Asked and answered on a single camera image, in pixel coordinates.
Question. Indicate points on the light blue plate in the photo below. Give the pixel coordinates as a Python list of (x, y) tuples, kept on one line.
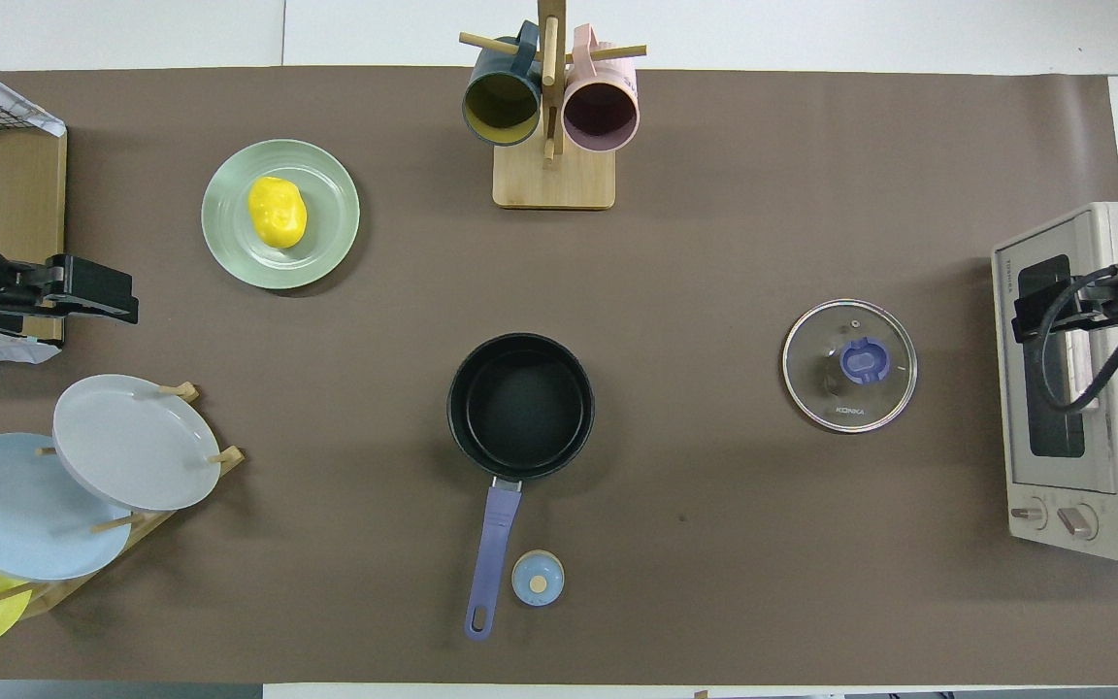
[(16, 510)]

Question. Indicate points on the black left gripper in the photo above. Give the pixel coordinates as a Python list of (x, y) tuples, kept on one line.
[(74, 282)]

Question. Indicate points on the yellow potato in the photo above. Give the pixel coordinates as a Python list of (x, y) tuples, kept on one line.
[(276, 212)]

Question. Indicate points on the grey plate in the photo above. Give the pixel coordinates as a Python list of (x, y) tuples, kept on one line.
[(132, 442)]

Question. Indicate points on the brown paper table mat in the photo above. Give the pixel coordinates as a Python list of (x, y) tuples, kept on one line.
[(714, 243)]

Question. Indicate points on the glass lid purple knob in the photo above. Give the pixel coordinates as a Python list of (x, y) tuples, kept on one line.
[(811, 388)]

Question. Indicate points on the wooden mug tree stand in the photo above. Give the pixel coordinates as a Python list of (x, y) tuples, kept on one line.
[(554, 180)]

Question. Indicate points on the wooden plate rack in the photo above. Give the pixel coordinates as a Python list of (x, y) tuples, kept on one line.
[(64, 587)]

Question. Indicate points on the pink mug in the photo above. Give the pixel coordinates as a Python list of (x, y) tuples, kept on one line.
[(601, 112)]

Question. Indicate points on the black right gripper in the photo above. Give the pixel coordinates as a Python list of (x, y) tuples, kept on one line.
[(1088, 306)]

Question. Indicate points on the light green plate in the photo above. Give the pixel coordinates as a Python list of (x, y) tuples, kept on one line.
[(326, 184)]

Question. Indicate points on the dark blue mug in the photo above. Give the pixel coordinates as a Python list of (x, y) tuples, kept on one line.
[(501, 102)]

